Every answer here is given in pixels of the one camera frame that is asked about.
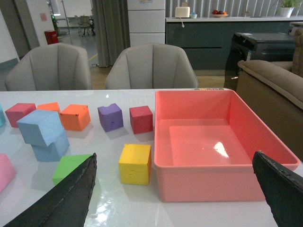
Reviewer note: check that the fruit plate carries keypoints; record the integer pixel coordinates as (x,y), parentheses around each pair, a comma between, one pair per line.
(219,13)

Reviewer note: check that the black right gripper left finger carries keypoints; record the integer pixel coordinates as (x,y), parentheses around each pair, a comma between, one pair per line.
(65,205)

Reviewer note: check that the dark kitchen counter cabinet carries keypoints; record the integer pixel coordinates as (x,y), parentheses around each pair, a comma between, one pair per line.
(207,40)

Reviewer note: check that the black washing machine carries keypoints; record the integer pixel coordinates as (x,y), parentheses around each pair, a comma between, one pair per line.
(256,46)

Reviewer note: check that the beige sofa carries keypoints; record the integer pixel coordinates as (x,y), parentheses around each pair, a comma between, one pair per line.
(274,91)

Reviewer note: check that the right red foam block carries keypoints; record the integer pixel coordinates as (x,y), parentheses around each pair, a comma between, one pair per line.
(141,119)

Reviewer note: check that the left red foam block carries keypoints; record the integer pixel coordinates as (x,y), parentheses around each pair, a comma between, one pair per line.
(18,111)

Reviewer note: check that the right orange foam block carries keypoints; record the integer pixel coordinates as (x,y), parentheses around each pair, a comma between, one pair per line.
(75,117)

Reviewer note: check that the right beige armchair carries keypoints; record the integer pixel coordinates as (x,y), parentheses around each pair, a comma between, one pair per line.
(151,66)

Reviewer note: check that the left orange foam block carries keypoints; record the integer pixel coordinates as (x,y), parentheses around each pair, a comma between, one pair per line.
(53,106)

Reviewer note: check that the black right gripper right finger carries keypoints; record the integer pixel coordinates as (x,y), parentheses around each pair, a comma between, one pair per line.
(282,188)

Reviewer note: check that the white refrigerator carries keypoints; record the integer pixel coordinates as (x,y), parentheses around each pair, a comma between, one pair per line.
(146,21)

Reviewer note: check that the orange foam block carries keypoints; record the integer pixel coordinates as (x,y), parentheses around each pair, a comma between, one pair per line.
(75,117)
(53,106)

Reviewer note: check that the cream toaster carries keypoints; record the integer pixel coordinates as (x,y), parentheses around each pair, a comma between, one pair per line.
(182,12)

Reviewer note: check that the grey curtain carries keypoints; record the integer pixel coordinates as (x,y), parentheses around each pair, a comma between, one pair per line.
(111,28)

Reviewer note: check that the teal plastic bin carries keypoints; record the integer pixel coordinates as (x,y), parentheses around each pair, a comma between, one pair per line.
(2,117)

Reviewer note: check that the yellow foam block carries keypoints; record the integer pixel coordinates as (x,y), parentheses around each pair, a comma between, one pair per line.
(135,164)

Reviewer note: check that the beige armchair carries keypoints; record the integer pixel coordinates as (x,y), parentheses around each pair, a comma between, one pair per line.
(52,67)
(151,66)

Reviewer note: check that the blue foam block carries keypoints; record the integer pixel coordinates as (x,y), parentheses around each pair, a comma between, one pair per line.
(54,151)
(40,127)

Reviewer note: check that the pink foam block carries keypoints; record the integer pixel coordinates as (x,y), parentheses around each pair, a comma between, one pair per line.
(7,171)

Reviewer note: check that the red foam block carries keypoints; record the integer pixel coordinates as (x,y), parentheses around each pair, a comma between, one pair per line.
(141,119)
(18,111)

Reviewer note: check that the office chair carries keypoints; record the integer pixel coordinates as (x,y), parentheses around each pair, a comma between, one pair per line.
(87,25)

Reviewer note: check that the green foam block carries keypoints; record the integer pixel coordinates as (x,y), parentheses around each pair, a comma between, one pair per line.
(66,165)

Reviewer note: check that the pink plastic bin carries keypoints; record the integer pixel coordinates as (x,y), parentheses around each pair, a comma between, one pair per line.
(205,141)

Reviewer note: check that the left beige armchair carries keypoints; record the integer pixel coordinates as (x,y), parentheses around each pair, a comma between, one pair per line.
(52,67)

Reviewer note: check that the potted plant white pot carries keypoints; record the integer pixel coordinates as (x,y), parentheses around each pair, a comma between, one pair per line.
(286,7)

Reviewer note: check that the notched purple foam block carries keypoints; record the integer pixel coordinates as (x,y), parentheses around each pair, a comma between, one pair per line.
(110,117)

